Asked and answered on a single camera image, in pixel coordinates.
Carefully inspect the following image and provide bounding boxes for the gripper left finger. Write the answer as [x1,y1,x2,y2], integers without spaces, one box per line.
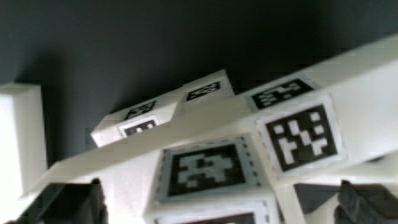
[15,179,109,224]

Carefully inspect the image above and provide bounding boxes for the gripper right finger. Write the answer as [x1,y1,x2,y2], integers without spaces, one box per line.
[335,180,398,224]

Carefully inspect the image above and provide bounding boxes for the white tagged cube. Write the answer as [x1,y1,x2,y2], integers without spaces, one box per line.
[152,136,281,224]

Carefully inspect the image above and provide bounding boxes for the white chair back frame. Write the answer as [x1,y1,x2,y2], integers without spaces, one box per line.
[22,37,398,224]

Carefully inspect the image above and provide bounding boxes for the white U-shaped obstacle fence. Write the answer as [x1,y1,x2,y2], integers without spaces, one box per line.
[0,83,47,223]

